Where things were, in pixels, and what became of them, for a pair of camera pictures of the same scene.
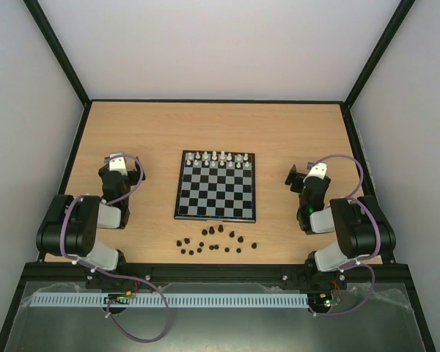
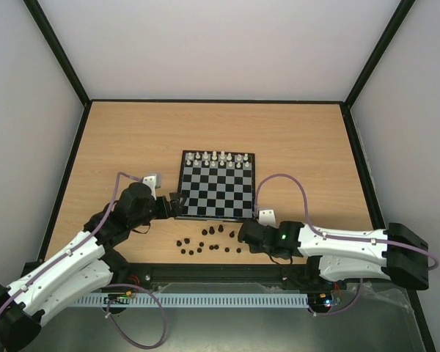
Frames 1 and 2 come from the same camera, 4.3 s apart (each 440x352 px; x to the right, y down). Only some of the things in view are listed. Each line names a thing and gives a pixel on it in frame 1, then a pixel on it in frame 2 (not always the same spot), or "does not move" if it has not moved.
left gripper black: (135, 174) → (177, 210)
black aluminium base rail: (218, 273) does not move
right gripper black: (293, 177) → (246, 232)
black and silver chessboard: (217, 186) does not move
